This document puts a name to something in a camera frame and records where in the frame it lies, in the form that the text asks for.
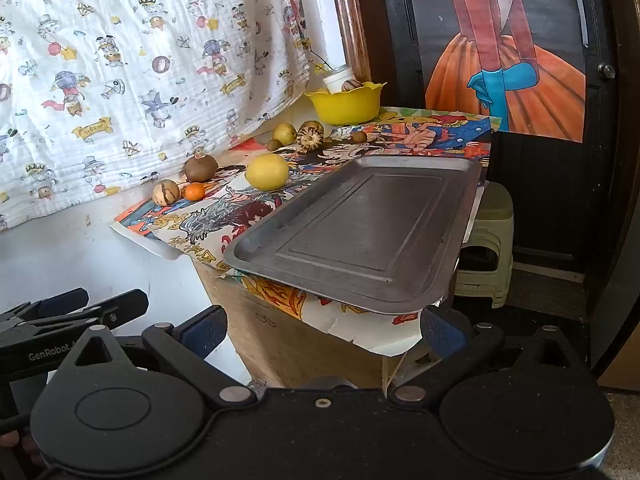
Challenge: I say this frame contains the striped pepino melon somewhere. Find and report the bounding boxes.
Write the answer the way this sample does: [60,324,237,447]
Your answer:
[152,179,181,207]

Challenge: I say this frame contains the plywood table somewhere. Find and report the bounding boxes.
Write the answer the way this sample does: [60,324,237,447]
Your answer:
[195,260,416,391]

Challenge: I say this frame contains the brown round fruit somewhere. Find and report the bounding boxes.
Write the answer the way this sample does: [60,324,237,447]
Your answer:
[185,147,220,183]

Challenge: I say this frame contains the yellow lemon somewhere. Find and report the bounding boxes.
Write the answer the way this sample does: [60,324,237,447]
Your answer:
[244,153,290,192]

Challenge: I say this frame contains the comic printed tablecloth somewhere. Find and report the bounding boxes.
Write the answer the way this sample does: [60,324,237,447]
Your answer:
[110,106,502,356]

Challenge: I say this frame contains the wall poster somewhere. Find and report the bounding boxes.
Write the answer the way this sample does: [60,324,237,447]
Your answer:
[405,0,587,143]

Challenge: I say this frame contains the metal tray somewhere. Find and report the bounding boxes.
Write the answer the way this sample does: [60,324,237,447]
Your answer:
[223,156,483,316]

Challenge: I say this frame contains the round striped melon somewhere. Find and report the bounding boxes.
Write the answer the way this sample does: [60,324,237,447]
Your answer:
[296,120,326,151]

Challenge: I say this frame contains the wooden frame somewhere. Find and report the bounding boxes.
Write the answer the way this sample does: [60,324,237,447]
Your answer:
[327,0,372,83]

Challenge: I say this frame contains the green plastic stool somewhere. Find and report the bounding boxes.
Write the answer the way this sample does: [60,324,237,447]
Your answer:
[452,182,515,309]

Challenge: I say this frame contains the black door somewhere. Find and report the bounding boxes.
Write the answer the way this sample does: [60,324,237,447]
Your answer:
[350,0,621,281]

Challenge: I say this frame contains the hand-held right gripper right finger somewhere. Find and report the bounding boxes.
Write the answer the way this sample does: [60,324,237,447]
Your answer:
[391,305,590,406]

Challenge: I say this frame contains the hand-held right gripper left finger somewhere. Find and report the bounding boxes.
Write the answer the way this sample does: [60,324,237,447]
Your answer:
[59,305,257,408]

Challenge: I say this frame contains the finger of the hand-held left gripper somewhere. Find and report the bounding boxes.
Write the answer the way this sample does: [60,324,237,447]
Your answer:
[0,288,150,336]
[0,287,91,325]

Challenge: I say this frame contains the white cup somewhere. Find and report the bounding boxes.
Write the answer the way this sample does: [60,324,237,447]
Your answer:
[322,66,357,95]

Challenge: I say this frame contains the yellow plastic bowl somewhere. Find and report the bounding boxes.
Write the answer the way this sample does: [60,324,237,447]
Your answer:
[304,81,387,126]

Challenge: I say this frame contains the white cartoon printed blanket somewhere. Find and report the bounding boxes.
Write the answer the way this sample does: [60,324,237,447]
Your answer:
[0,0,326,233]

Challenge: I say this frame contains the yellow-green pear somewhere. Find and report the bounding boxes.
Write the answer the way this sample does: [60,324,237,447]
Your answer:
[272,122,299,145]

